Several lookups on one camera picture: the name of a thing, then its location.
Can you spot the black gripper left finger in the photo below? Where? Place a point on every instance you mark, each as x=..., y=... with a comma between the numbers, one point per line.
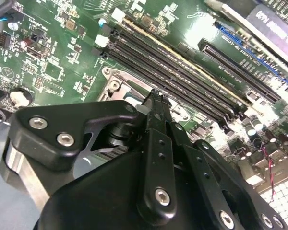
x=52, y=119

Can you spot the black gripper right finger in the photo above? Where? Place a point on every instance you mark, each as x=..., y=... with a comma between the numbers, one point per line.
x=194, y=167

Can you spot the silver CPU chip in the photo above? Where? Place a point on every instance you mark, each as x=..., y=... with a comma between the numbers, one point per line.
x=139, y=92

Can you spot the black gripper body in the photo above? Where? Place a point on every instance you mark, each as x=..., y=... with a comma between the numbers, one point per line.
x=98, y=196

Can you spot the metal socket cover frame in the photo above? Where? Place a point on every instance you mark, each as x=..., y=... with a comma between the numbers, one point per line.
x=121, y=89

